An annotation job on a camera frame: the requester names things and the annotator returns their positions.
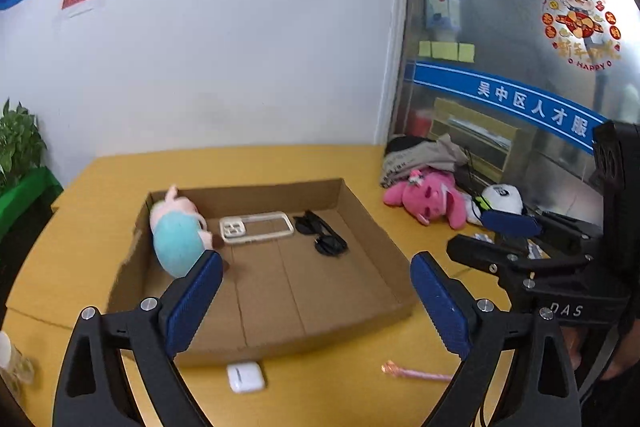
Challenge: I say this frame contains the blue banner on glass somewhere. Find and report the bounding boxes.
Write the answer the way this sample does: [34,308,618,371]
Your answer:
[414,61,608,155]

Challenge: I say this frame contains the black sunglasses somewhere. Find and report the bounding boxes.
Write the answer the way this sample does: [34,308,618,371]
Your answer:
[293,210,349,257]

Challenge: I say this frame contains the grey cloth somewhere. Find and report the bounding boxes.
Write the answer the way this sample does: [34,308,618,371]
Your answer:
[380,134,468,188]

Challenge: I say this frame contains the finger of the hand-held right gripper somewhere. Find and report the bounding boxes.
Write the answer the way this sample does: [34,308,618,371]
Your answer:
[481,209,603,242]
[446,234,593,277]

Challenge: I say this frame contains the green potted plant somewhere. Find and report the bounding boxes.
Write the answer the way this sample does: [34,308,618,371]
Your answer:
[0,98,48,198]

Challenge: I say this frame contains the shallow cardboard box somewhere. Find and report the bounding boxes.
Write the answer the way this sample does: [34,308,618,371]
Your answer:
[106,178,417,368]

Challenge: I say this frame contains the white earbuds case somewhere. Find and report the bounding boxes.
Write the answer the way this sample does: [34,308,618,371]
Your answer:
[226,360,267,394]

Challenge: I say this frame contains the pink plush toy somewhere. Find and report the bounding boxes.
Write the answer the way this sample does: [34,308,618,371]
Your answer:
[383,171,468,229]

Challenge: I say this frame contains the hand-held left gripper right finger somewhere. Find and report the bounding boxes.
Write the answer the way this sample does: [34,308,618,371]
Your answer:
[410,251,583,427]

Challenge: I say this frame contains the clear printed bottle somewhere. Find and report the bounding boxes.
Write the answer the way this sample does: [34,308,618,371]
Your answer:
[0,331,36,403]

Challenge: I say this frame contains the red container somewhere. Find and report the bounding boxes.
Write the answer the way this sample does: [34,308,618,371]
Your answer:
[409,107,432,138]

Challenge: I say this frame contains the white and black plush toy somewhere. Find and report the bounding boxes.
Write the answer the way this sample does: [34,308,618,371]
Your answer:
[467,184,525,225]

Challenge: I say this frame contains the pink pen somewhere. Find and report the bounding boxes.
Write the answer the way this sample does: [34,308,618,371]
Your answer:
[381,360,453,382]

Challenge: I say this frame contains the yellow wooden cabinet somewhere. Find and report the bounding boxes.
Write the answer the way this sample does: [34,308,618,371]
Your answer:
[431,98,531,185]

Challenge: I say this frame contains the black cable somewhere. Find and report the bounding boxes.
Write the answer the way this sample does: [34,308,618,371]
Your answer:
[462,147,488,192]

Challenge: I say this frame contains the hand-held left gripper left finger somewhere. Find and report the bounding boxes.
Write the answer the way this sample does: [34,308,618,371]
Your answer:
[52,251,224,427]

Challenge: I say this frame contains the green-haired plush doll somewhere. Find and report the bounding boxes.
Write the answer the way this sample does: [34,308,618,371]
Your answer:
[149,185,223,279]

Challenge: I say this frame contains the red festive window sticker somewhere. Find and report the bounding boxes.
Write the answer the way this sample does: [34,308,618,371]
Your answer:
[541,0,622,70]

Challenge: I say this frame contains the white phone case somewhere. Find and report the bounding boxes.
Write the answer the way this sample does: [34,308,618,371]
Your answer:
[219,211,295,246]

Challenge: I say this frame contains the green planter box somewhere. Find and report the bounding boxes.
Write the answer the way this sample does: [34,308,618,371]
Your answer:
[0,167,65,240]

